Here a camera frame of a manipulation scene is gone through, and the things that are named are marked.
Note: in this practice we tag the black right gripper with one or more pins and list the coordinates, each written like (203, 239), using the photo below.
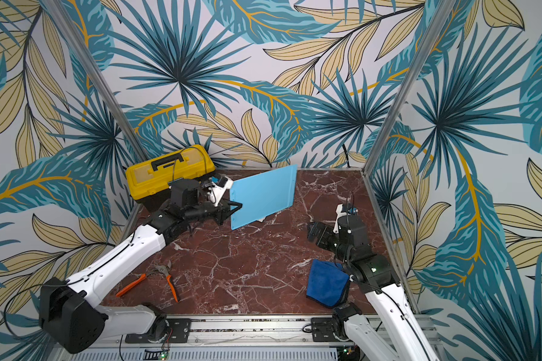
(319, 231)

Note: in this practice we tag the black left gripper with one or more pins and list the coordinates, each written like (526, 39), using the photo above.
(226, 210)

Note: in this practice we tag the blue framed drawing tablet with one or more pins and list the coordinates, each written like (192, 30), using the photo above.
(262, 195)

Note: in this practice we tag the blue microfiber cloth black trim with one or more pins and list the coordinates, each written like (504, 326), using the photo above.
(328, 284)

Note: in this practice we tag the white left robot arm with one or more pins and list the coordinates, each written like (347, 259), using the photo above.
(71, 311)

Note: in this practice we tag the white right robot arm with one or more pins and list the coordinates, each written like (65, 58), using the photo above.
(377, 279)

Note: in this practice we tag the yellow black toolbox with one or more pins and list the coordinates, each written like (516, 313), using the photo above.
(149, 181)

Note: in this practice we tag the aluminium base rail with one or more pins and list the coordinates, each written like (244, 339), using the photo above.
(229, 337)

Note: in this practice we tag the left aluminium corner post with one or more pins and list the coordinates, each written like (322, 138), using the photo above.
(64, 23)

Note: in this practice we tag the aluminium corner post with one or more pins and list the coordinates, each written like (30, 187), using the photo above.
(64, 23)
(428, 41)

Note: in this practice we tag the right aluminium corner post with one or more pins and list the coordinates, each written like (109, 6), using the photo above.
(428, 41)

